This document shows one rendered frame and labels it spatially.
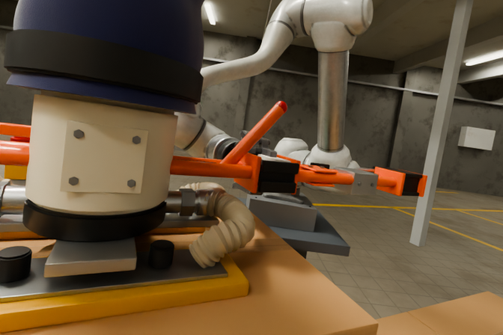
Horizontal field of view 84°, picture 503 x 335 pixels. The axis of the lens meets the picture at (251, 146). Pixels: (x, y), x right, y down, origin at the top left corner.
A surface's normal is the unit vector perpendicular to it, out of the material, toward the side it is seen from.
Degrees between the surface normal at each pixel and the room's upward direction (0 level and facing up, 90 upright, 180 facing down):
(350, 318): 0
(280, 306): 0
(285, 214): 90
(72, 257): 0
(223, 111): 90
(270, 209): 90
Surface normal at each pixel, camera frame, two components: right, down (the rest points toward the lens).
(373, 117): 0.03, 0.07
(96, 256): 0.15, -0.99
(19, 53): -0.40, 0.00
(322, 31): -0.58, 0.52
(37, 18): -0.14, 0.21
